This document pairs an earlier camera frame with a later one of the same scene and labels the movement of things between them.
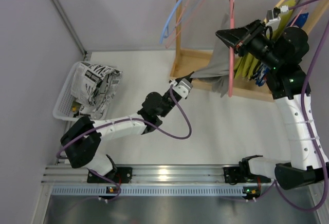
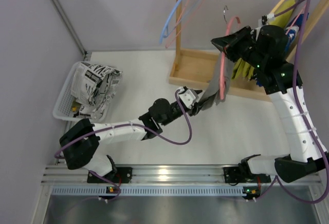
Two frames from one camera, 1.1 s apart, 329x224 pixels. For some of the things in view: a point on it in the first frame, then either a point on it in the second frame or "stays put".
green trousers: x=246 y=63 stays put
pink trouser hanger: x=232 y=45 → x=222 y=85
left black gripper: x=169 y=97 → x=193 y=106
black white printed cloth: x=93 y=87 stays put
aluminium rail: x=66 y=173 stays put
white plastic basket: x=62 y=110 stays put
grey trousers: x=219 y=72 → x=212 y=96
